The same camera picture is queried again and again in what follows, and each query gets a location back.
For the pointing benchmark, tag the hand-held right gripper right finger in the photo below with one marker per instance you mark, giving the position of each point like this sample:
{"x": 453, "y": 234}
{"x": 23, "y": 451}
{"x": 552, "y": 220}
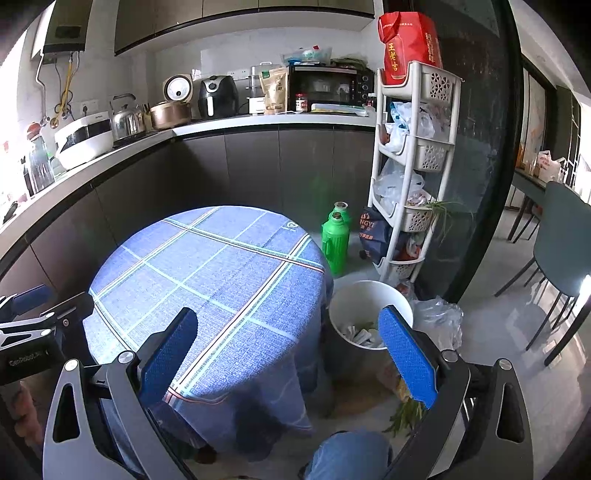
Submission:
{"x": 408, "y": 355}

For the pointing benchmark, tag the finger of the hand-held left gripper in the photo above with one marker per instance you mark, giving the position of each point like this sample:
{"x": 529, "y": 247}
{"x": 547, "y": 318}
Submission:
{"x": 71, "y": 308}
{"x": 30, "y": 295}

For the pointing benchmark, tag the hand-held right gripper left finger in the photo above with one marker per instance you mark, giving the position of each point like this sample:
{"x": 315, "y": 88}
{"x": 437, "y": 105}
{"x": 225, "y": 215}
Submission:
{"x": 168, "y": 355}

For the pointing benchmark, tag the white plastic bin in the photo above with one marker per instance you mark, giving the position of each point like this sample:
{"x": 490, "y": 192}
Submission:
{"x": 341, "y": 304}

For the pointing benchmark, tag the person's left hand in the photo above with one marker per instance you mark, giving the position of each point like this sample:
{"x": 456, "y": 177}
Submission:
{"x": 22, "y": 401}

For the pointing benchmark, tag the clear plastic floor bag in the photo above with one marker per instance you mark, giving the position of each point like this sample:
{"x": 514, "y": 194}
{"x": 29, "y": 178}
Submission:
{"x": 438, "y": 321}

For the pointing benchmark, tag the white paper wrapper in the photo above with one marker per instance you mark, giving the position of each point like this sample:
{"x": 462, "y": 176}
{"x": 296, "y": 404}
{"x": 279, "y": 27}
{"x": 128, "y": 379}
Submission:
{"x": 362, "y": 334}

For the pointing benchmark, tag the green vegetable scraps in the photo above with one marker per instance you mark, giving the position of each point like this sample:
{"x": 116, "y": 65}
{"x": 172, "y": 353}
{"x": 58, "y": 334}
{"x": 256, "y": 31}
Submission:
{"x": 406, "y": 414}

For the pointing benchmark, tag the blue plaid tablecloth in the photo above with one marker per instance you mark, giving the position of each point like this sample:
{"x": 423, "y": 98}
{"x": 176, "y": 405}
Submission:
{"x": 207, "y": 277}

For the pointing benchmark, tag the red snack packet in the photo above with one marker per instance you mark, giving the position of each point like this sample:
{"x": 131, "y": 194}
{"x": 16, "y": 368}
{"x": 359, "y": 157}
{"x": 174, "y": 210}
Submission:
{"x": 413, "y": 247}

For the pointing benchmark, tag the person's leg in jeans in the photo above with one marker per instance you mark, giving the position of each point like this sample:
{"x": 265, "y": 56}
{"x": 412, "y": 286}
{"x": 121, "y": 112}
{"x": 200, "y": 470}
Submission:
{"x": 351, "y": 454}

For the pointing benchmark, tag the dark blue printed bag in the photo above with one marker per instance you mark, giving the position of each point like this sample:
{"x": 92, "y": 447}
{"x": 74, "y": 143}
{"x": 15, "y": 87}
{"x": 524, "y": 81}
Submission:
{"x": 374, "y": 235}

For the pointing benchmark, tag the large green thermos flask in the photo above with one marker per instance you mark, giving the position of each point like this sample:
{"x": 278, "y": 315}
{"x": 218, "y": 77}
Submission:
{"x": 336, "y": 244}

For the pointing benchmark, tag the clear bottle red cap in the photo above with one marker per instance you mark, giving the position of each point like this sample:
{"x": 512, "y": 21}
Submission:
{"x": 40, "y": 161}

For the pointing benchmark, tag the green onion bunch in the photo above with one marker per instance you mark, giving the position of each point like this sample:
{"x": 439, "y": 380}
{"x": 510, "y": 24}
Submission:
{"x": 445, "y": 210}

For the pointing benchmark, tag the small green thermos flask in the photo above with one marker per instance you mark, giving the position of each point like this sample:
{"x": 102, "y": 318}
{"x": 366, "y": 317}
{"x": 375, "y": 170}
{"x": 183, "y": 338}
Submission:
{"x": 341, "y": 207}

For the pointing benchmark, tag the white multi cooker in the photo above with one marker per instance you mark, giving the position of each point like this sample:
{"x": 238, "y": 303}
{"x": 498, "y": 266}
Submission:
{"x": 85, "y": 141}

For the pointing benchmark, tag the clear plastic bags bundle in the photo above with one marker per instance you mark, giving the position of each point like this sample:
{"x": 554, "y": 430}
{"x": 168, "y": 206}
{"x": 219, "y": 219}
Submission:
{"x": 397, "y": 184}

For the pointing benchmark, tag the teal dining chair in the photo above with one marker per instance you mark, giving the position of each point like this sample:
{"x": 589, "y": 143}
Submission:
{"x": 561, "y": 240}

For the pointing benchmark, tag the steel kettle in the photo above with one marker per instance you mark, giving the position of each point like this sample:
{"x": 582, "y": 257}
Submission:
{"x": 125, "y": 121}

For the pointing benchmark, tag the white plastic storage rack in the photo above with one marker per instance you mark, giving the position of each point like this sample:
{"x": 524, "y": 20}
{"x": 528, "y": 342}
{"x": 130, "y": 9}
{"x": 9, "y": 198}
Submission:
{"x": 418, "y": 152}

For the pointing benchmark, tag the dark kitchen base cabinet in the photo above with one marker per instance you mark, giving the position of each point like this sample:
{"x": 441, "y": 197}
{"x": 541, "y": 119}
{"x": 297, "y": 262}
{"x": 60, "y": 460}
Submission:
{"x": 254, "y": 170}

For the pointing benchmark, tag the dark dining table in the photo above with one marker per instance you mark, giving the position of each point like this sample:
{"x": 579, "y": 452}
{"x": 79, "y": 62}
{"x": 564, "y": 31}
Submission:
{"x": 528, "y": 182}

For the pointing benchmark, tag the copper cooking pot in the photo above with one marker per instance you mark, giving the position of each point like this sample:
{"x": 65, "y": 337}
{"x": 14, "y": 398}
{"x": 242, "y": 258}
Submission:
{"x": 170, "y": 115}

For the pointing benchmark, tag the black framed glass door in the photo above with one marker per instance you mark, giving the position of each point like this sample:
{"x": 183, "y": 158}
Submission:
{"x": 475, "y": 138}

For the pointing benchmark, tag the white plastic bags bundle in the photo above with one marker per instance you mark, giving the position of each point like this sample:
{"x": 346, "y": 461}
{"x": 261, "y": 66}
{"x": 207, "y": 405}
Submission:
{"x": 413, "y": 122}

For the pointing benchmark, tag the white red shopping bag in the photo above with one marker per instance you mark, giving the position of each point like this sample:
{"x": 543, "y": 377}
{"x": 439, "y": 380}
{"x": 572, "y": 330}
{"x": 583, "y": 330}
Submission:
{"x": 548, "y": 166}

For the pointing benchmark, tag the beige rice cooker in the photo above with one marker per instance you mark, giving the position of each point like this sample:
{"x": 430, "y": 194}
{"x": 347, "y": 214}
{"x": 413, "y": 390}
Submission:
{"x": 178, "y": 87}

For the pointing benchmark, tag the white flat box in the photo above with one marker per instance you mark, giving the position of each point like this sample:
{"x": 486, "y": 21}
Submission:
{"x": 339, "y": 110}

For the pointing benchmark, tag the black air fryer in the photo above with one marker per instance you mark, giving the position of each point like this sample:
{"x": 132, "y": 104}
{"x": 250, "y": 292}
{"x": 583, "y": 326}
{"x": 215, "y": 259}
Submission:
{"x": 217, "y": 97}

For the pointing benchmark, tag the grey water heater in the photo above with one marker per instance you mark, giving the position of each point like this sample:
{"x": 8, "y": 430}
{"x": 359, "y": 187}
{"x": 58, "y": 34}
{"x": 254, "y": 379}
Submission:
{"x": 67, "y": 25}

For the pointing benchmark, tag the red lid jar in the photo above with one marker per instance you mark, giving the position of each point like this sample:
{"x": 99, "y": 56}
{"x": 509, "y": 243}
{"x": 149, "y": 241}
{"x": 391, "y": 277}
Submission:
{"x": 302, "y": 103}

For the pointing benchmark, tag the black toaster oven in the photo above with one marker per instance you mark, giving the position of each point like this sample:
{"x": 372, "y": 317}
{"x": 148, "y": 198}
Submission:
{"x": 328, "y": 87}

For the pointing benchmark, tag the brown paper pouch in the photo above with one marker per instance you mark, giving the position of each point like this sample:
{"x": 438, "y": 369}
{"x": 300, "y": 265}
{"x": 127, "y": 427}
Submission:
{"x": 273, "y": 92}

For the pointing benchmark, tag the steel steamer pot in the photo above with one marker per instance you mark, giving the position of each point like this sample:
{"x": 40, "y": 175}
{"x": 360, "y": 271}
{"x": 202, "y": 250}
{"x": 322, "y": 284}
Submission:
{"x": 256, "y": 76}

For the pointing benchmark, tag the red gift bag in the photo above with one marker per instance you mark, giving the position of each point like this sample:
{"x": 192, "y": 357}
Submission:
{"x": 408, "y": 46}

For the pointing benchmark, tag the blue plastic bag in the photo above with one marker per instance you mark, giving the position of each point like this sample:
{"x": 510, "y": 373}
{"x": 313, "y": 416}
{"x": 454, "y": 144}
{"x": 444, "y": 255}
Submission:
{"x": 307, "y": 55}

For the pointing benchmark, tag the dark wall cabinet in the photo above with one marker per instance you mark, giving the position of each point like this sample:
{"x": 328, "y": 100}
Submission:
{"x": 231, "y": 21}

